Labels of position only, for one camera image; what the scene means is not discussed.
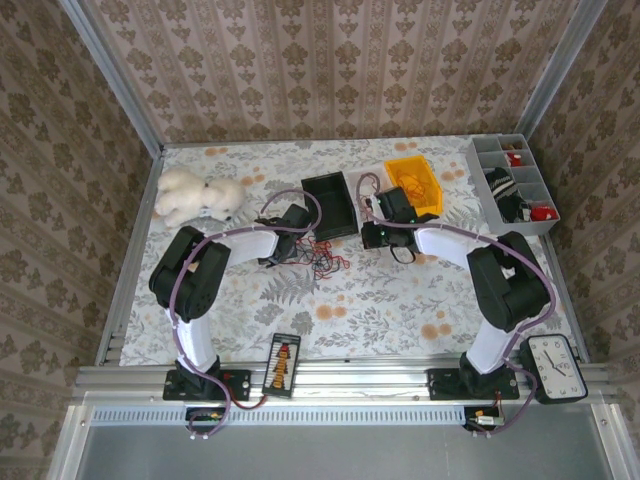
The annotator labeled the orange cable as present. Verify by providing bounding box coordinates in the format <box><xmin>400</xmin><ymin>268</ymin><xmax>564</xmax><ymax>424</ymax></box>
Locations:
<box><xmin>397</xmin><ymin>169</ymin><xmax>434</xmax><ymax>204</ymax></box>

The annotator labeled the yellow plastic bin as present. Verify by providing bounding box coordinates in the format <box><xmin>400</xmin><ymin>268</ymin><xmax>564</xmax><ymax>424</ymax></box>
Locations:
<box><xmin>383</xmin><ymin>154</ymin><xmax>444</xmax><ymax>219</ymax></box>

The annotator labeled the black plastic bin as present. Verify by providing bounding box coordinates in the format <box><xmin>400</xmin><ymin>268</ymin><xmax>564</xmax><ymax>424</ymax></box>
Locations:
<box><xmin>300</xmin><ymin>170</ymin><xmax>359</xmax><ymax>241</ymax></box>

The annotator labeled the red cable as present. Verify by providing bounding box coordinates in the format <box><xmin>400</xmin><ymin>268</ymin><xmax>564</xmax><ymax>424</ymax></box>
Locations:
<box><xmin>294</xmin><ymin>238</ymin><xmax>351</xmax><ymax>274</ymax></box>

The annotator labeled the black cable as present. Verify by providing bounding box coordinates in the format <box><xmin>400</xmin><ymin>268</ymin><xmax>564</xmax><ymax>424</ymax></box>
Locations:
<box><xmin>297</xmin><ymin>239</ymin><xmax>337</xmax><ymax>282</ymax></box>

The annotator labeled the white plush toy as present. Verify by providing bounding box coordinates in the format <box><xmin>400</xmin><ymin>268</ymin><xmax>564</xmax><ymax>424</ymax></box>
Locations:
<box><xmin>153</xmin><ymin>167</ymin><xmax>247</xmax><ymax>229</ymax></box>

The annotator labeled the black white striped sock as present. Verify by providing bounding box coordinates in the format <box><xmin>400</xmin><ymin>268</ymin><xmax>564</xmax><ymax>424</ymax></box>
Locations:
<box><xmin>483</xmin><ymin>167</ymin><xmax>531</xmax><ymax>224</ymax></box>

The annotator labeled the black board with orange connectors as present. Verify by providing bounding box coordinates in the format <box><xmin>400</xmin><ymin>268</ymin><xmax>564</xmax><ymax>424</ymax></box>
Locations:
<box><xmin>261</xmin><ymin>333</ymin><xmax>302</xmax><ymax>399</ymax></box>

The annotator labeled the grey organizer tray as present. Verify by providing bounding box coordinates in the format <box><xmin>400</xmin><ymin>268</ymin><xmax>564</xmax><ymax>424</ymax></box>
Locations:
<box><xmin>465</xmin><ymin>133</ymin><xmax>561</xmax><ymax>239</ymax></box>

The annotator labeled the black power connector box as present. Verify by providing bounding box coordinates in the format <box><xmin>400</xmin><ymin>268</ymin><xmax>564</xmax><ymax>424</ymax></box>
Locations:
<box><xmin>462</xmin><ymin>405</ymin><xmax>507</xmax><ymax>435</ymax></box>
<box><xmin>183</xmin><ymin>407</ymin><xmax>227</xmax><ymax>435</ymax></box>

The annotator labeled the black white analog clock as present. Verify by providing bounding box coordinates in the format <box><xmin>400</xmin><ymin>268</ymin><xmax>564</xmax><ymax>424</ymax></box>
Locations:
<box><xmin>519</xmin><ymin>333</ymin><xmax>589</xmax><ymax>404</ymax></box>

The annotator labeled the grey metal shelf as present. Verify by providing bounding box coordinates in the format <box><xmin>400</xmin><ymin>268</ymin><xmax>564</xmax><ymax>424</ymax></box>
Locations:
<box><xmin>47</xmin><ymin>404</ymin><xmax>639</xmax><ymax>480</ymax></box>

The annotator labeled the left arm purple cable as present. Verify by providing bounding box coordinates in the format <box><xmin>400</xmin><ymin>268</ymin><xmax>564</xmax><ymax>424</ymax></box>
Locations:
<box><xmin>167</xmin><ymin>189</ymin><xmax>322</xmax><ymax>441</ymax></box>

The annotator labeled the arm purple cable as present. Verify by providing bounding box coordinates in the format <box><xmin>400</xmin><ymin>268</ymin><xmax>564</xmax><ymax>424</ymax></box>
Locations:
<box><xmin>355</xmin><ymin>172</ymin><xmax>557</xmax><ymax>440</ymax></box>
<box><xmin>167</xmin><ymin>189</ymin><xmax>322</xmax><ymax>441</ymax></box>

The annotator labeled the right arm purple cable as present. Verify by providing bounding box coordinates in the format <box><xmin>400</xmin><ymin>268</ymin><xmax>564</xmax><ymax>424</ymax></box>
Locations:
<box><xmin>355</xmin><ymin>172</ymin><xmax>557</xmax><ymax>440</ymax></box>

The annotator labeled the aluminium side rail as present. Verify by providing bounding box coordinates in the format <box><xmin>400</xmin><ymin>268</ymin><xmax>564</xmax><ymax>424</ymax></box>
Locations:
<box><xmin>527</xmin><ymin>139</ymin><xmax>591</xmax><ymax>364</ymax></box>
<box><xmin>94</xmin><ymin>147</ymin><xmax>166</xmax><ymax>366</ymax></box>

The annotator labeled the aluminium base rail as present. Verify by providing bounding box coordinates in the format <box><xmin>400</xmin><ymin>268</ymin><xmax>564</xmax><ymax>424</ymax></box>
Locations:
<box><xmin>73</xmin><ymin>355</ymin><xmax>619</xmax><ymax>407</ymax></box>

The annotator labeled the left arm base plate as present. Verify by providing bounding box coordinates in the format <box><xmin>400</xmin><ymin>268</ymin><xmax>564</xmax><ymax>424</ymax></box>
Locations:
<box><xmin>163</xmin><ymin>367</ymin><xmax>251</xmax><ymax>402</ymax></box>

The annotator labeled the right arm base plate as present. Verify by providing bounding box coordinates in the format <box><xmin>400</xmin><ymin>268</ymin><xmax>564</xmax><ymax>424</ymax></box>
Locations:
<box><xmin>427</xmin><ymin>367</ymin><xmax>521</xmax><ymax>402</ymax></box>

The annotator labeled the red power wire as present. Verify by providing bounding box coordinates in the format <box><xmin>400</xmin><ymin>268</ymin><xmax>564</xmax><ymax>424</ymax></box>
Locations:
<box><xmin>224</xmin><ymin>393</ymin><xmax>271</xmax><ymax>411</ymax></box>

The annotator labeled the grey slotted cable duct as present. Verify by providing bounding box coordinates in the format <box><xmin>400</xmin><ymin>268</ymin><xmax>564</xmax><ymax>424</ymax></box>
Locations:
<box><xmin>91</xmin><ymin>405</ymin><xmax>469</xmax><ymax>427</ymax></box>

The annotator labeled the aluminium frame post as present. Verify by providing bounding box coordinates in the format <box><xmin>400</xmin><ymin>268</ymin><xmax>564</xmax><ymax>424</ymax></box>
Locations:
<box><xmin>57</xmin><ymin>0</ymin><xmax>167</xmax><ymax>154</ymax></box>
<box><xmin>513</xmin><ymin>0</ymin><xmax>610</xmax><ymax>147</ymax></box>

